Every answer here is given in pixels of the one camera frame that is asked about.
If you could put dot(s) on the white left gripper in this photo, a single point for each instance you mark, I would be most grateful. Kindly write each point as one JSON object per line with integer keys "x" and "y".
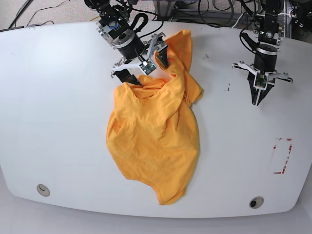
{"x": 271, "y": 77}

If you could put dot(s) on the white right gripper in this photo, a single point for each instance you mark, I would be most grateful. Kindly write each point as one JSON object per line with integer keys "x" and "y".
{"x": 134, "y": 51}

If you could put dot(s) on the orange t-shirt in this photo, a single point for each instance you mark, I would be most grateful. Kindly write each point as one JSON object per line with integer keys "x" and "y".
{"x": 152, "y": 133}

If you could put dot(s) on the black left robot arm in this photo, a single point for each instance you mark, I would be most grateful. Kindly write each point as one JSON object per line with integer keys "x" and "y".
{"x": 265, "y": 50}

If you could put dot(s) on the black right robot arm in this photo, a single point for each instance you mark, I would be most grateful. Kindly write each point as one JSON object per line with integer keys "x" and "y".
{"x": 114, "y": 19}

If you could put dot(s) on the red tape rectangle marking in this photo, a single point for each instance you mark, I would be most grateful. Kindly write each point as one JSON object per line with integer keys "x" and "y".
{"x": 280, "y": 156}

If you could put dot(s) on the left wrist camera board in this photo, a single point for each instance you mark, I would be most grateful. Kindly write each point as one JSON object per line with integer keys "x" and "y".
{"x": 260, "y": 81}

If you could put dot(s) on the aluminium frame stand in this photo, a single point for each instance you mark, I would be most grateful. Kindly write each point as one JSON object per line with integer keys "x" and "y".
{"x": 206, "y": 11}

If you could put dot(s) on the right table cable grommet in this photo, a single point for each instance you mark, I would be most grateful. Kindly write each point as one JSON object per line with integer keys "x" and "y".
{"x": 256, "y": 202}

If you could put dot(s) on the table cable grommet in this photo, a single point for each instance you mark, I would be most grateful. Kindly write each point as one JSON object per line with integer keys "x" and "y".
{"x": 256, "y": 202}
{"x": 43, "y": 190}

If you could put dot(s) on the left table cable grommet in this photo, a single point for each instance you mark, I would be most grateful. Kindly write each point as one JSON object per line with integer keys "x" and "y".
{"x": 43, "y": 190}

